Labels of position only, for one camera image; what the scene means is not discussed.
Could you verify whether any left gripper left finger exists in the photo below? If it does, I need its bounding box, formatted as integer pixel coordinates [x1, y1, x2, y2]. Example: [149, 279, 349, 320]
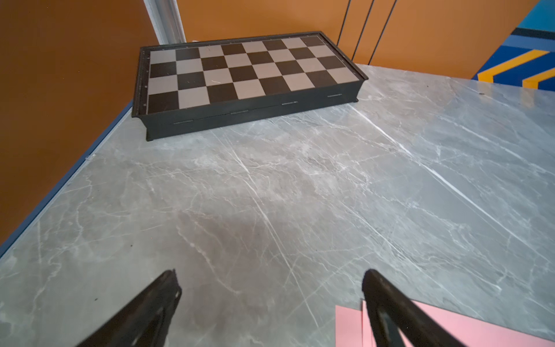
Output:
[79, 270, 182, 346]

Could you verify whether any left aluminium corner post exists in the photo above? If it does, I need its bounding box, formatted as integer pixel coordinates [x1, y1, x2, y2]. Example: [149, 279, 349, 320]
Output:
[143, 0, 186, 45]

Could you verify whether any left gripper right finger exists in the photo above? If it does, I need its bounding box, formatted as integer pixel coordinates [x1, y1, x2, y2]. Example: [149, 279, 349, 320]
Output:
[361, 269, 463, 346]

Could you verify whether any black white checkerboard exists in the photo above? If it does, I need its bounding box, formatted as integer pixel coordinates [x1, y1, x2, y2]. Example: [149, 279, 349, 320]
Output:
[132, 31, 367, 141]

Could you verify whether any pink paper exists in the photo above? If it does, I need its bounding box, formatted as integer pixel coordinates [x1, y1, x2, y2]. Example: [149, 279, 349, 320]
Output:
[335, 302, 554, 347]

